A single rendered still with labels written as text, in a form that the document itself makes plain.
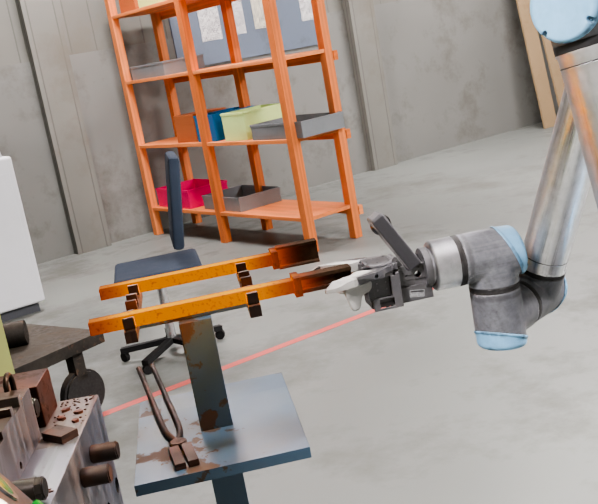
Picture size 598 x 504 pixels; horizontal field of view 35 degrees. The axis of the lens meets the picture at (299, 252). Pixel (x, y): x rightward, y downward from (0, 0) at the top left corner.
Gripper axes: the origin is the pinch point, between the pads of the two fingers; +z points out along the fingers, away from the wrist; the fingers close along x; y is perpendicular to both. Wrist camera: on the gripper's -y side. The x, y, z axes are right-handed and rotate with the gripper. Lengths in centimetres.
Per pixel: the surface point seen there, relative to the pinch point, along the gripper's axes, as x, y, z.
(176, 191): 293, 19, 19
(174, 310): -1.6, 0.0, 24.7
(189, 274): 22.4, -0.2, 21.1
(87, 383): 237, 85, 73
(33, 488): -48, 6, 44
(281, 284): -1.6, -0.6, 6.2
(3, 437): -40, 2, 48
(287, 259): 22.9, 0.9, 1.8
